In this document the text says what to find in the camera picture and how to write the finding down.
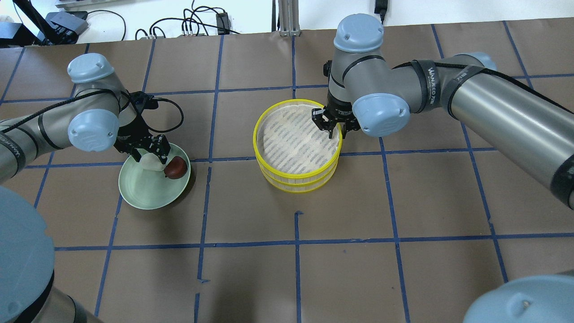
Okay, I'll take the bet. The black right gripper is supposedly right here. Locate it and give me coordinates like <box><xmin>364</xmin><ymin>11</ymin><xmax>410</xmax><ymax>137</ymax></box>
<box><xmin>311</xmin><ymin>107</ymin><xmax>359</xmax><ymax>140</ymax></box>

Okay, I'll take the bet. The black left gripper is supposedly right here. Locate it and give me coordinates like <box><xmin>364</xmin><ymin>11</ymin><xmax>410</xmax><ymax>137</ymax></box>
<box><xmin>113</xmin><ymin>134</ymin><xmax>171</xmax><ymax>166</ymax></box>

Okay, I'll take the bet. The white steamed bun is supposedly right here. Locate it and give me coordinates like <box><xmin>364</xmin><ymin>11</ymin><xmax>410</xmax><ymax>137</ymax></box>
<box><xmin>138</xmin><ymin>153</ymin><xmax>165</xmax><ymax>172</ymax></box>

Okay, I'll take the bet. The yellow bamboo steamer top layer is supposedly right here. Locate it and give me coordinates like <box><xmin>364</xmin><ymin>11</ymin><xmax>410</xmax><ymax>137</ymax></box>
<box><xmin>252</xmin><ymin>99</ymin><xmax>343</xmax><ymax>178</ymax></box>

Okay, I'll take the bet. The yellow bamboo steamer layer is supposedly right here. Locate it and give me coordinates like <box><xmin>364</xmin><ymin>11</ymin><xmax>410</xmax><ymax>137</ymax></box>
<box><xmin>257</xmin><ymin>161</ymin><xmax>338</xmax><ymax>194</ymax></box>
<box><xmin>252</xmin><ymin>99</ymin><xmax>343</xmax><ymax>178</ymax></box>

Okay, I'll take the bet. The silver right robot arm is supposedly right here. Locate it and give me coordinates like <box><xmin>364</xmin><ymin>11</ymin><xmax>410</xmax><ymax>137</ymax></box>
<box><xmin>311</xmin><ymin>13</ymin><xmax>573</xmax><ymax>323</ymax></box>

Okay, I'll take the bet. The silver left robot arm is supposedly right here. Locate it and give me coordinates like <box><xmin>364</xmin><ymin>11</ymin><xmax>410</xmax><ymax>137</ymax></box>
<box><xmin>0</xmin><ymin>53</ymin><xmax>170</xmax><ymax>323</ymax></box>

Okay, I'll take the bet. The yellow bamboo steamer bottom layer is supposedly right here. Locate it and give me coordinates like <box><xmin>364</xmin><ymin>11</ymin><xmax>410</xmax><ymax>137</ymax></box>
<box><xmin>257</xmin><ymin>161</ymin><xmax>338</xmax><ymax>194</ymax></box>

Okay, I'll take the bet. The brown steamed bun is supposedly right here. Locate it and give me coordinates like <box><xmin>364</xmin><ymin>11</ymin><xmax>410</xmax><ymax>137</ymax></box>
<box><xmin>163</xmin><ymin>156</ymin><xmax>188</xmax><ymax>180</ymax></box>

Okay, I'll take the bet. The light green round plate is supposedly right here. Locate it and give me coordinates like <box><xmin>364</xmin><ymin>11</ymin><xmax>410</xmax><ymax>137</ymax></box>
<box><xmin>117</xmin><ymin>144</ymin><xmax>192</xmax><ymax>210</ymax></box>

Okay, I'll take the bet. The black power adapter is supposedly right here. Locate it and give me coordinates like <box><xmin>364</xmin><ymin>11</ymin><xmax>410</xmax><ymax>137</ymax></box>
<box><xmin>216</xmin><ymin>13</ymin><xmax>231</xmax><ymax>35</ymax></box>

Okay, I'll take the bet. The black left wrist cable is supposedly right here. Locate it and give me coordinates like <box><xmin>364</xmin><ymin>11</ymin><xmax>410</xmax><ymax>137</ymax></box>
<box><xmin>132</xmin><ymin>92</ymin><xmax>184</xmax><ymax>134</ymax></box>

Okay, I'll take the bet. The aluminium frame post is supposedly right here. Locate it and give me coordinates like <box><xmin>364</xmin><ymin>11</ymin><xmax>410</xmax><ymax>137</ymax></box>
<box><xmin>277</xmin><ymin>0</ymin><xmax>301</xmax><ymax>37</ymax></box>

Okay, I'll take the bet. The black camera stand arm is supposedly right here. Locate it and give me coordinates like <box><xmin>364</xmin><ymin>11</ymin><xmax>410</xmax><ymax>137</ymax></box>
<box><xmin>12</xmin><ymin>0</ymin><xmax>61</xmax><ymax>45</ymax></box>

